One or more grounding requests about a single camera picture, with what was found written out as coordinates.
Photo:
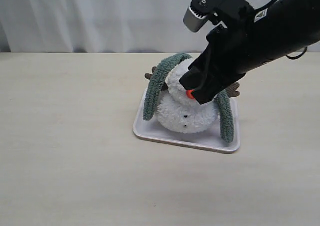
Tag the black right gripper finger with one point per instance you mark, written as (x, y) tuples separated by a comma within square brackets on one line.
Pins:
[(209, 90)]

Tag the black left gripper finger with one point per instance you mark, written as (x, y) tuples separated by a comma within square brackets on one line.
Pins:
[(195, 74)]

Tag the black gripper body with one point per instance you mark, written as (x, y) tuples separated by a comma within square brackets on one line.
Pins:
[(233, 51)]

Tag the white plastic tray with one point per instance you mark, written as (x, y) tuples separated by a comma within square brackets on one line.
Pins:
[(208, 140)]

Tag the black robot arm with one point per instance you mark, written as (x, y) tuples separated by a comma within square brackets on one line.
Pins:
[(287, 25)]

